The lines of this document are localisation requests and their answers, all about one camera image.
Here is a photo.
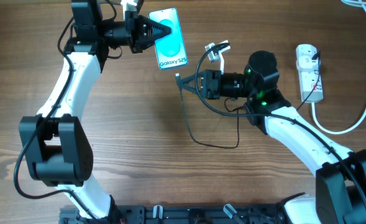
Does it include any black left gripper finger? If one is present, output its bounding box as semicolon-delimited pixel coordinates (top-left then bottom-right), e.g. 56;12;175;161
144;35;163;50
142;17;172;43

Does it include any teal screen Galaxy smartphone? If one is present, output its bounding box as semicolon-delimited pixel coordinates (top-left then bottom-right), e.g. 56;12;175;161
149;7;188;70

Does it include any white power strip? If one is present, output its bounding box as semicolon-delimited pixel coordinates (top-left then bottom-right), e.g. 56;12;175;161
296;44;324;103

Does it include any black USB charging cable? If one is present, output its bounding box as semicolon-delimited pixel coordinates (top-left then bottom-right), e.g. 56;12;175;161
175;49;321;149

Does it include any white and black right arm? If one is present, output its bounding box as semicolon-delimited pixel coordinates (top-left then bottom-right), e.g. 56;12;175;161
176;51;366;223

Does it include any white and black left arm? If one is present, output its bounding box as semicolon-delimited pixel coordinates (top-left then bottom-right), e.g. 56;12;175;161
18;0;171;223

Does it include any white USB charger plug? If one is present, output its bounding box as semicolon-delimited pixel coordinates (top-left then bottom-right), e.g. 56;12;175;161
296;55;320;72

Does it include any black right camera cable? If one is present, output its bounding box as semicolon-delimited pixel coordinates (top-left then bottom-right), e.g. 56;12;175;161
194;42;366;224

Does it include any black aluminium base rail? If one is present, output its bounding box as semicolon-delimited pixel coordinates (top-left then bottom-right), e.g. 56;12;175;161
58;204;290;224

